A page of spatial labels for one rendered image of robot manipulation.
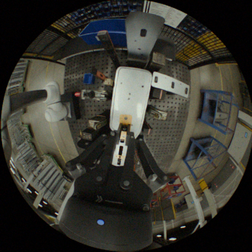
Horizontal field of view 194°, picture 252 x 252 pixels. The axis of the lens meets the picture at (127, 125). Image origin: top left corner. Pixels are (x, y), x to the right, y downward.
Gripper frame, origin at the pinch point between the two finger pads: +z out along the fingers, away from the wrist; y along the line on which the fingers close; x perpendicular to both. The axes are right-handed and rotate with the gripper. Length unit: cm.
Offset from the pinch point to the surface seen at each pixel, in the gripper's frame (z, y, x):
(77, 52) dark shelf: 26, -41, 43
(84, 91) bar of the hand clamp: 7.8, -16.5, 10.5
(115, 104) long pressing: 28.6, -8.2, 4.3
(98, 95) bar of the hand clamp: 17.5, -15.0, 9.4
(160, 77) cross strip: 28.6, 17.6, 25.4
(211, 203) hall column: -145, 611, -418
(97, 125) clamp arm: 19.1, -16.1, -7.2
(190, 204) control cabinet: -29, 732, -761
